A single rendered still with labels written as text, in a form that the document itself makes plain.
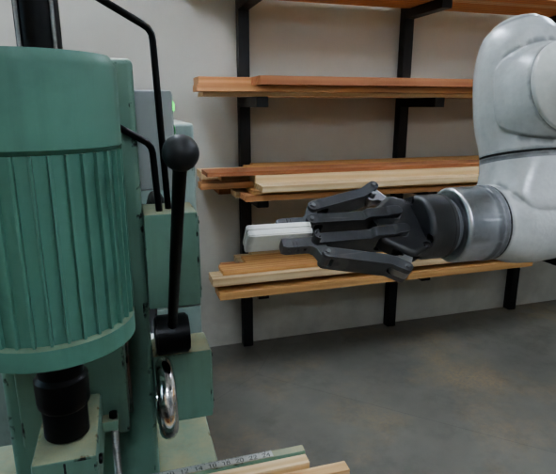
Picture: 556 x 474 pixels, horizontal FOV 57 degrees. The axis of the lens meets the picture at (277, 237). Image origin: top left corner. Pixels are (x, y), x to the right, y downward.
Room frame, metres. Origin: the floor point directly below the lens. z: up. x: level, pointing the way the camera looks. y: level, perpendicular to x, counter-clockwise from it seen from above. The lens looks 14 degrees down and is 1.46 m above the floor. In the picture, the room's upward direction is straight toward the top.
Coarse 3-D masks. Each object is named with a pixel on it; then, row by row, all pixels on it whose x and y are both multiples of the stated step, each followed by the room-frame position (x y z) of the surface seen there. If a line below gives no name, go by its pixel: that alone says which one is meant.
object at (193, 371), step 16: (192, 336) 0.78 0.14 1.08; (192, 352) 0.73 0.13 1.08; (208, 352) 0.74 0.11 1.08; (176, 368) 0.72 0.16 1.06; (192, 368) 0.73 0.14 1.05; (208, 368) 0.74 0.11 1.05; (176, 384) 0.72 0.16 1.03; (192, 384) 0.73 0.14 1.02; (208, 384) 0.74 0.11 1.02; (192, 400) 0.73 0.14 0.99; (208, 400) 0.73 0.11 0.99; (192, 416) 0.73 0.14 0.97
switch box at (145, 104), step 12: (144, 96) 0.83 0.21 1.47; (168, 96) 0.84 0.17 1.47; (144, 108) 0.83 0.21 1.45; (168, 108) 0.84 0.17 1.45; (144, 120) 0.83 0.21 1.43; (156, 120) 0.84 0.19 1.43; (168, 120) 0.84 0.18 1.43; (144, 132) 0.83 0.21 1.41; (156, 132) 0.84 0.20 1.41; (168, 132) 0.84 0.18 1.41; (156, 144) 0.83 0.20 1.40; (144, 156) 0.83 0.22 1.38; (156, 156) 0.83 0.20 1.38; (144, 168) 0.83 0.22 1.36; (168, 168) 0.84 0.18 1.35; (144, 180) 0.83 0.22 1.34
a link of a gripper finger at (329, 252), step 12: (324, 252) 0.50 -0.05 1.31; (336, 252) 0.51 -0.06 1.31; (348, 252) 0.51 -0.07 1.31; (360, 252) 0.51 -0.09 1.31; (372, 252) 0.51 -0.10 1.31; (336, 264) 0.51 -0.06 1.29; (348, 264) 0.51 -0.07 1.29; (360, 264) 0.51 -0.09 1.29; (372, 264) 0.51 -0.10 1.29; (384, 264) 0.51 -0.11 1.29; (396, 264) 0.51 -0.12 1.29; (408, 264) 0.51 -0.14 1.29; (396, 276) 0.52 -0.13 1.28
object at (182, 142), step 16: (176, 144) 0.46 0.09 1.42; (192, 144) 0.47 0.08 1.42; (176, 160) 0.46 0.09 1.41; (192, 160) 0.47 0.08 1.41; (176, 176) 0.49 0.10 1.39; (176, 192) 0.50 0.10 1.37; (176, 208) 0.52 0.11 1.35; (176, 224) 0.53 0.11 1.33; (176, 240) 0.55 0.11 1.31; (176, 256) 0.57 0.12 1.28; (176, 272) 0.59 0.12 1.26; (176, 288) 0.62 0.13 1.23; (176, 304) 0.64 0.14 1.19; (160, 320) 0.70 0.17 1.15; (176, 320) 0.68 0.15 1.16; (160, 336) 0.68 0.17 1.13; (176, 336) 0.68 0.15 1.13; (160, 352) 0.68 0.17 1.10; (176, 352) 0.69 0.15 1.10
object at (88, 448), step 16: (96, 400) 0.61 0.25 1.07; (96, 416) 0.57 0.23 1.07; (96, 432) 0.54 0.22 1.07; (48, 448) 0.51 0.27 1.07; (64, 448) 0.51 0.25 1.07; (80, 448) 0.51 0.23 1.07; (96, 448) 0.51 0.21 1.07; (32, 464) 0.48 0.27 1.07; (48, 464) 0.48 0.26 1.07; (64, 464) 0.49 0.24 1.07; (80, 464) 0.49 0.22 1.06; (96, 464) 0.50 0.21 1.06
